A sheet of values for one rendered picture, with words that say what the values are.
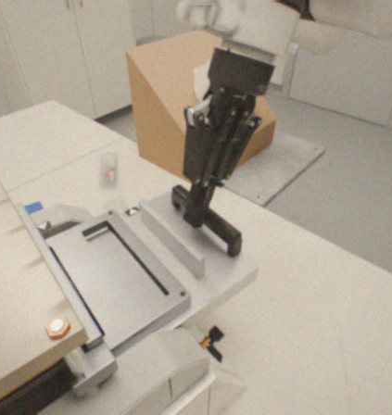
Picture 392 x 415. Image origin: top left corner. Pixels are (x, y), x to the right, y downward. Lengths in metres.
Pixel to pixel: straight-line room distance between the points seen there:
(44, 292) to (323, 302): 0.57
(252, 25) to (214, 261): 0.29
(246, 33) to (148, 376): 0.36
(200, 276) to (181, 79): 0.67
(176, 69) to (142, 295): 0.73
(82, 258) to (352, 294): 0.55
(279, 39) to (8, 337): 0.36
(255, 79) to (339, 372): 0.50
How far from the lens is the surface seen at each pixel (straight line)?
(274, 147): 1.17
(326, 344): 0.69
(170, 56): 1.03
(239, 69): 0.39
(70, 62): 2.74
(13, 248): 0.34
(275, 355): 0.65
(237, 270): 0.46
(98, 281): 0.43
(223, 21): 0.39
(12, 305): 0.30
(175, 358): 0.37
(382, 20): 0.42
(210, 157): 0.42
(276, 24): 0.39
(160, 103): 0.92
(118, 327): 0.39
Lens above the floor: 1.33
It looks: 41 degrees down
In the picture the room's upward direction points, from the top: straight up
